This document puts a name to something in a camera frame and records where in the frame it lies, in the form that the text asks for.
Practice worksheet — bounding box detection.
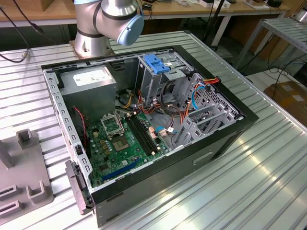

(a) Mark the black PC case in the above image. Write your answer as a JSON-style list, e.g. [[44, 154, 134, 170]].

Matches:
[[40, 44, 260, 228]]

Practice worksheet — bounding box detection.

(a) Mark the yellow black wire bundle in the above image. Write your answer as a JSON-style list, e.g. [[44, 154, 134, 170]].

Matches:
[[116, 92, 135, 110]]

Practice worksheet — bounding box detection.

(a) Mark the grey parts rack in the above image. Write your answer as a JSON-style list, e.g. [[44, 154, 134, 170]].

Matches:
[[0, 128, 55, 219]]

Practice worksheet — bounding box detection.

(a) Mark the grey power supply unit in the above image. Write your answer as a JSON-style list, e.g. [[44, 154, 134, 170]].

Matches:
[[59, 65, 118, 125]]

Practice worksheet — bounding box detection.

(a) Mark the red yellow power wire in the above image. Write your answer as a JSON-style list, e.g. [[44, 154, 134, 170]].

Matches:
[[178, 76, 221, 135]]

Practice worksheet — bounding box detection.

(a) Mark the metal slat side table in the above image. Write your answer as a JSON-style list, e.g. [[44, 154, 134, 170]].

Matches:
[[236, 18, 307, 70]]

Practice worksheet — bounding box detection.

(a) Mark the large cardboard box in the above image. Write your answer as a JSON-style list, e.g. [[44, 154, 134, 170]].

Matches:
[[263, 80, 307, 115], [249, 28, 288, 60]]

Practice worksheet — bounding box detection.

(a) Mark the metal socket cover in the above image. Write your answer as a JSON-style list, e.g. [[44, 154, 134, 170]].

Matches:
[[99, 114, 126, 140]]

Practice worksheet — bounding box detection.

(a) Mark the blue data wire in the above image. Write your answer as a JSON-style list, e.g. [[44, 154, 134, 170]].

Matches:
[[189, 85, 209, 112]]

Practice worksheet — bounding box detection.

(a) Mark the grey plastic case latch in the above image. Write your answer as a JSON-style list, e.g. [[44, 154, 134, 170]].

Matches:
[[65, 160, 93, 215]]

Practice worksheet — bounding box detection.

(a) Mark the grey optical drive cage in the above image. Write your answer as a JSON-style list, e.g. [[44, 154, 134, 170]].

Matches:
[[135, 51, 195, 104]]

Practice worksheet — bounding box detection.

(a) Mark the thick black round cable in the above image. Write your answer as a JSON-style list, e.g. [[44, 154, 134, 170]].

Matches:
[[159, 80, 183, 118]]

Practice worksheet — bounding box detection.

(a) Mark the silver metal cylinder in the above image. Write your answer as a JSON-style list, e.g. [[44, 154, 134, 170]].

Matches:
[[291, 4, 307, 23]]

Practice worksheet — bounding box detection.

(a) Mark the black case fan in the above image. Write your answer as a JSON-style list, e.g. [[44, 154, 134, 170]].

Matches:
[[71, 106, 92, 160]]

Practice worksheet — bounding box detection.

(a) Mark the red orange wire bundle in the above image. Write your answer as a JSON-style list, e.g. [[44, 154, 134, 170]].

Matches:
[[138, 89, 168, 115]]

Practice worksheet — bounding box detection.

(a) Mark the CPU socket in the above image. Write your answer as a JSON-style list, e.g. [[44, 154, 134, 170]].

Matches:
[[112, 136, 132, 153]]

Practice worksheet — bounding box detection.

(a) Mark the pale blue labelled wire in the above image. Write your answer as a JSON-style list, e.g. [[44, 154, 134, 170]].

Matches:
[[155, 127, 180, 139]]

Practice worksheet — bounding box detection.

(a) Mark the blue expansion slot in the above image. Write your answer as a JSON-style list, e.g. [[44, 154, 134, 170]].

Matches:
[[102, 158, 142, 182]]

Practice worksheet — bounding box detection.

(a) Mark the black cable with metal connector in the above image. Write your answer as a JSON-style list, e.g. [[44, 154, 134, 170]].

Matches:
[[0, 0, 45, 63]]

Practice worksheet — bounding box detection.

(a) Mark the red black fan wire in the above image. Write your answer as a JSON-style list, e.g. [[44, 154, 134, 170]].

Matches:
[[73, 107, 88, 147]]

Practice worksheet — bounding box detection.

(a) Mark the blue plastic drive latch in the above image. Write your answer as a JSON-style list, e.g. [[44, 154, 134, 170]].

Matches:
[[142, 54, 170, 74]]

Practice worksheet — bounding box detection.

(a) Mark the green motherboard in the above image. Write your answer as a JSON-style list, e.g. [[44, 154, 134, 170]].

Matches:
[[85, 112, 168, 187]]

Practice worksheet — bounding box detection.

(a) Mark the black RAM slot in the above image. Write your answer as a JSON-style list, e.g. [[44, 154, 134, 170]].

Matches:
[[136, 114, 160, 151], [129, 116, 153, 155], [132, 115, 156, 153], [126, 116, 150, 157]]

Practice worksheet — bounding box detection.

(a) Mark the grey metal disk bay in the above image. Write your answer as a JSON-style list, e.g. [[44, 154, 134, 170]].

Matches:
[[171, 73, 243, 150]]

